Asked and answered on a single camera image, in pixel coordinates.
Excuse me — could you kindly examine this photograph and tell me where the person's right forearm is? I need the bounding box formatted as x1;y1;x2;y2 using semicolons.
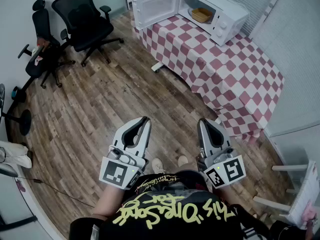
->
220;184;241;208

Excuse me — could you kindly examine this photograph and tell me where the black floor cable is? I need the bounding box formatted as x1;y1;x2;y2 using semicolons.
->
14;175;96;208

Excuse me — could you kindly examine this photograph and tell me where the black floor stand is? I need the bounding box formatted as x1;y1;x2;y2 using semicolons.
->
0;76;35;137

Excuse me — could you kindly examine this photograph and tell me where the person's left beige shoe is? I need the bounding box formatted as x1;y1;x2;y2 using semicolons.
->
151;157;166;175

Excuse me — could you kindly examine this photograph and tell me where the white table leg with caster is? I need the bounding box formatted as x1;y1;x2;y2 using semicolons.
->
150;61;165;73

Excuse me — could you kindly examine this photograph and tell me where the white red bag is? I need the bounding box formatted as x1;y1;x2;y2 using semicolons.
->
31;39;51;67

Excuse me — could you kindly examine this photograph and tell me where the person's right beige shoe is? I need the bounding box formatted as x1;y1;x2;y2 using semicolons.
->
177;155;189;168

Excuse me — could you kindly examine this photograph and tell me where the person's left forearm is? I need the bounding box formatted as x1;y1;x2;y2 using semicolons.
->
91;184;126;222

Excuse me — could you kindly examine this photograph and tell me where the person's black printed shirt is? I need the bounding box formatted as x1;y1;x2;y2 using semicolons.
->
68;169;274;240

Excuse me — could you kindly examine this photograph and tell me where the tan rectangular container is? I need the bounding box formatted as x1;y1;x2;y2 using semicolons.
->
191;7;214;24

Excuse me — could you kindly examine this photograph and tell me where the small black office chair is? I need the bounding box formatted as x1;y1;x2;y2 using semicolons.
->
17;0;76;90

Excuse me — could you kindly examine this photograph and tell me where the large black office chair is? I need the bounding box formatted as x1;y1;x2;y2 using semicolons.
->
51;0;125;68

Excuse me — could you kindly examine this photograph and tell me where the white microwave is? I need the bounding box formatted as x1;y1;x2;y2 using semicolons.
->
131;0;250;47

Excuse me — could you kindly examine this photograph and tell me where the white wooden chair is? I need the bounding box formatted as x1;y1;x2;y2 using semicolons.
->
252;159;320;230

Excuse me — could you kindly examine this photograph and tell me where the pink soft item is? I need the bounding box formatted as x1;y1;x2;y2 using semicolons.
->
300;200;319;228

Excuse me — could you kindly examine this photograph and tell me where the white cloth bundle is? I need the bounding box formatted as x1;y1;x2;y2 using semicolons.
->
0;140;33;170

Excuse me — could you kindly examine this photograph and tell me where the red white checkered tablecloth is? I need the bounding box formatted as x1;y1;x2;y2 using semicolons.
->
131;13;286;145

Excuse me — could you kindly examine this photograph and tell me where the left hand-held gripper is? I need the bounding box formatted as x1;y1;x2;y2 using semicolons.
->
99;116;152;191

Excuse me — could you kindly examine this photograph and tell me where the person's beige shoe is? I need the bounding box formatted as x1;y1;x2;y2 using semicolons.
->
151;157;166;175
177;155;189;168

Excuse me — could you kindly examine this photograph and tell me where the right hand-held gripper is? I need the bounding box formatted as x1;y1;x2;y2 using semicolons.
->
197;117;247;190

